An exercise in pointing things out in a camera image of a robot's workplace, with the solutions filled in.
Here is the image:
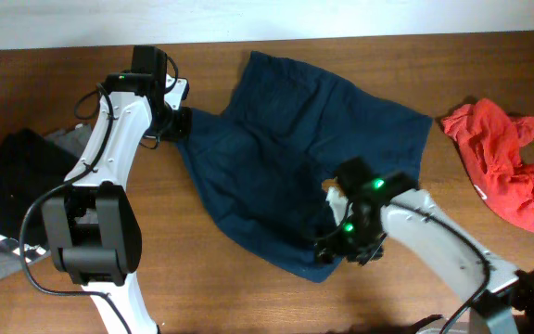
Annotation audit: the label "navy blue shorts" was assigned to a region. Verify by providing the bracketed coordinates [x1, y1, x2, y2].
[177, 51, 432, 283]

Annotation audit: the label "red mesh garment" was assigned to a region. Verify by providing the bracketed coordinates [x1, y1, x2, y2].
[440, 98, 534, 233]

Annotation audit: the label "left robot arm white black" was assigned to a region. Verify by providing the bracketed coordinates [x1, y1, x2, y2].
[37, 45, 192, 333]

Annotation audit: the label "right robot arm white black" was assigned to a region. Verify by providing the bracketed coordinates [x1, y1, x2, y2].
[314, 158, 534, 333]

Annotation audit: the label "black folded garment white print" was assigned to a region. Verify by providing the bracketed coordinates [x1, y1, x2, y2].
[0, 128, 81, 259]

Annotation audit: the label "grey folded garment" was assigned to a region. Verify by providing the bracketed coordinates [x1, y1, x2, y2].
[0, 122, 96, 292]

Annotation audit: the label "left black cable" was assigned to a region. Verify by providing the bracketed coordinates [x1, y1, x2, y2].
[18, 54, 180, 334]

